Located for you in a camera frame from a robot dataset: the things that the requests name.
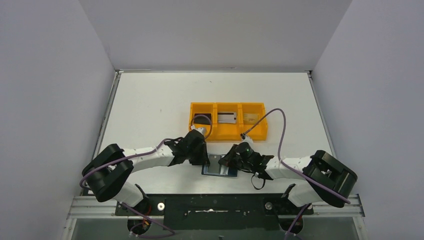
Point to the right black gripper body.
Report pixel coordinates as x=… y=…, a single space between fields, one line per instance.
x=233 y=158

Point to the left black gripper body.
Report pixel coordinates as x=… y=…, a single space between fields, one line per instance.
x=203 y=157

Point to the blue leather card holder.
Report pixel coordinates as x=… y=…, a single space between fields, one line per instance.
x=216 y=169

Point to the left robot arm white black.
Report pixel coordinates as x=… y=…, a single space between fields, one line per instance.
x=107 y=174

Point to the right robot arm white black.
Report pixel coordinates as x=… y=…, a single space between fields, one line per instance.
x=321 y=177

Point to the black card in bin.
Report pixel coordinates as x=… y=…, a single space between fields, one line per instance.
x=202 y=118

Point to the gold card in bin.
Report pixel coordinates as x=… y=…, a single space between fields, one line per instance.
x=250 y=118

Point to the orange three-compartment bin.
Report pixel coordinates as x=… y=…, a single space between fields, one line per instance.
x=231 y=132

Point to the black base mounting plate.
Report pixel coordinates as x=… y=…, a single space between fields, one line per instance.
x=267 y=211

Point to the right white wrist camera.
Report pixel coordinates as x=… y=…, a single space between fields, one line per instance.
x=246 y=139

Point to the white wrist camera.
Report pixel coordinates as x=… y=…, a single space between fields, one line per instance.
x=246 y=139
x=201 y=130

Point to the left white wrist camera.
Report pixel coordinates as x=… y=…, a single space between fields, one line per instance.
x=201 y=130

